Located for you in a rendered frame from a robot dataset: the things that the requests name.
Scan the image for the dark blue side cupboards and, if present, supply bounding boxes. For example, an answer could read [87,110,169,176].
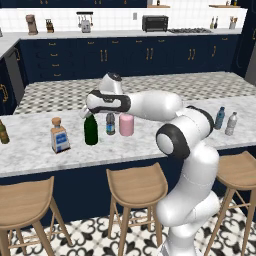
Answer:
[0,58,18,117]

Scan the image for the dark tall fridge cabinet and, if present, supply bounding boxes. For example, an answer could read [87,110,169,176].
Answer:
[230,0,256,86]

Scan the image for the square bottle with blue label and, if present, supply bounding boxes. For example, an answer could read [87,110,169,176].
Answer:
[50,116,72,155]

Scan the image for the wooden bar stool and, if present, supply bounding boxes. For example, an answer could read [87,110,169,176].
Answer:
[0,175,73,256]
[105,161,170,256]
[203,150,256,256]

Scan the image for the blue plastic bottle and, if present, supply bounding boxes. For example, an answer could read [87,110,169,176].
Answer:
[213,106,227,131]

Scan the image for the silver toaster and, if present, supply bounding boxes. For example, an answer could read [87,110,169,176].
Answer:
[80,19,92,34]

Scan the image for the black toaster oven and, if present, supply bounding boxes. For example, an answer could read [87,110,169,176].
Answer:
[141,14,170,33]

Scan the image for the small dark bottle blue label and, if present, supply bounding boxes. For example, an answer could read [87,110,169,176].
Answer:
[105,112,117,136]

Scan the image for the clear grey plastic bottle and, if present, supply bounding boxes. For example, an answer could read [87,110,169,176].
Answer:
[224,111,239,137]

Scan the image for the grey dishwasher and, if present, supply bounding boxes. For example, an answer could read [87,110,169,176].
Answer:
[3,47,26,105]

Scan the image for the wooden knife block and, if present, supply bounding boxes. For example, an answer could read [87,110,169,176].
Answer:
[45,18,55,34]

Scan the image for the dark blue base cupboards run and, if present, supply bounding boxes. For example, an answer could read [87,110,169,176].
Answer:
[19,33,242,85]

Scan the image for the pot with kitchen tools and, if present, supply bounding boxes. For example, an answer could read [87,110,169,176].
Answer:
[228,16,239,30]

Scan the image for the brown coffee machine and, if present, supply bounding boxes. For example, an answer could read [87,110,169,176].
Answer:
[25,13,39,36]

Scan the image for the pink cylinder container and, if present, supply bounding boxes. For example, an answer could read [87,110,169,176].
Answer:
[118,113,136,137]

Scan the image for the dark blue kitchen island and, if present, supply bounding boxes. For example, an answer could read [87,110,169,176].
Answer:
[0,144,256,229]

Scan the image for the dark blue wall cupboards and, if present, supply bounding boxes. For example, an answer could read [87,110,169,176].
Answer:
[0,0,148,9]

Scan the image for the rail with hanging tools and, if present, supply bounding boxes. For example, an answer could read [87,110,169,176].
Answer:
[75,11,95,28]

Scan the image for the dark green glass bottle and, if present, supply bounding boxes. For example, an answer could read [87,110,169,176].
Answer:
[83,114,100,146]

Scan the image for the black gas hob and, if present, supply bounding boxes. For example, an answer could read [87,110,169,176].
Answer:
[167,27,214,35]

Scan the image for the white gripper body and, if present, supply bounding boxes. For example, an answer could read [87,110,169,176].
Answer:
[78,104,94,120]

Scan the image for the olive green glass bottle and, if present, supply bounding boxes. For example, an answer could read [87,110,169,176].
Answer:
[0,119,11,145]

